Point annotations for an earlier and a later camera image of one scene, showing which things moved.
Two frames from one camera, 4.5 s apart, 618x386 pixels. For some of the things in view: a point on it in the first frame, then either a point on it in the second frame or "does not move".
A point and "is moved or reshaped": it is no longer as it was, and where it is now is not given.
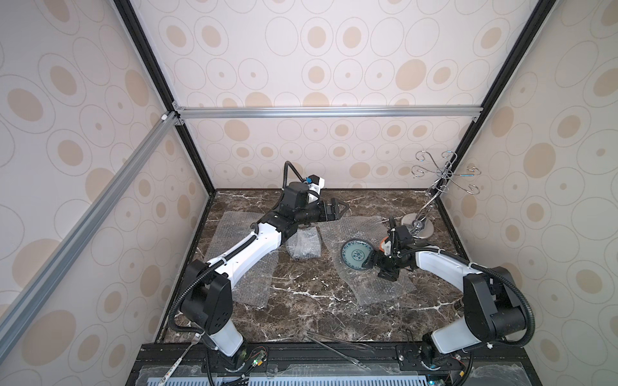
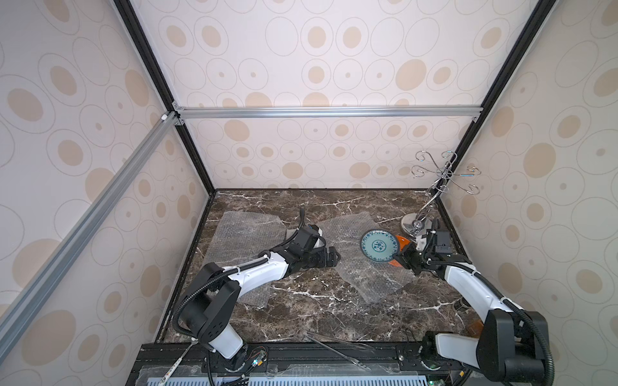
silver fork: (195, 339) does not move
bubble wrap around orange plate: (254, 286) does not move
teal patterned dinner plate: (354, 252) is moved or reshaped
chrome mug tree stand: (423, 226) does not move
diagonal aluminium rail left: (84, 223) does not move
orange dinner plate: (381, 244) is moved or reshaped
